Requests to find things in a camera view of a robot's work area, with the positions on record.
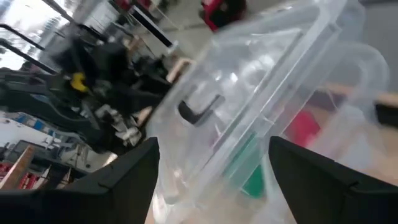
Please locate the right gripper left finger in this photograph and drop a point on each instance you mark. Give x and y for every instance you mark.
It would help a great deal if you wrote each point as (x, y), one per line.
(118, 193)

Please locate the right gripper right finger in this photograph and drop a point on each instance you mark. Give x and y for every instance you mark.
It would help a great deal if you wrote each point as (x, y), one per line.
(326, 193)

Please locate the red bottle-shaped item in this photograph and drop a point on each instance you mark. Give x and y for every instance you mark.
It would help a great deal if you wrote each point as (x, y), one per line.
(301, 127)

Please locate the red tool case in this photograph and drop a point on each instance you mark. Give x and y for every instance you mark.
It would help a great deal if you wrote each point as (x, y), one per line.
(224, 12)

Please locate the clear plastic storage box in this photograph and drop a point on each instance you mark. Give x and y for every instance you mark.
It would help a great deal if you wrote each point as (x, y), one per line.
(248, 62)

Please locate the green looped item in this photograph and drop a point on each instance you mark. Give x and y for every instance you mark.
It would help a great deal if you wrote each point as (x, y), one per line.
(252, 174)

